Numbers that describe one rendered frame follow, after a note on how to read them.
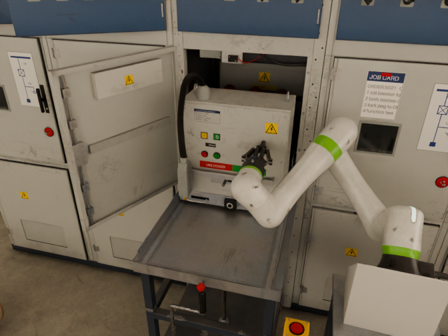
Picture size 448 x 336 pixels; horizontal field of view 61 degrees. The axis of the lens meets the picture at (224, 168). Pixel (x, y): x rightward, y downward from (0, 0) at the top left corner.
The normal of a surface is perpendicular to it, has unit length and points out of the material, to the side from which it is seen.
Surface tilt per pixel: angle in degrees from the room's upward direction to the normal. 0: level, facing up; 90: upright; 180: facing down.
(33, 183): 90
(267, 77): 90
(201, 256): 0
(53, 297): 0
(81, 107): 90
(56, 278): 0
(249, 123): 90
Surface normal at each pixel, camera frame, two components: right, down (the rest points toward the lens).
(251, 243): 0.00, -0.87
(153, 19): 0.29, 0.47
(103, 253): -0.25, 0.47
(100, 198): 0.76, 0.33
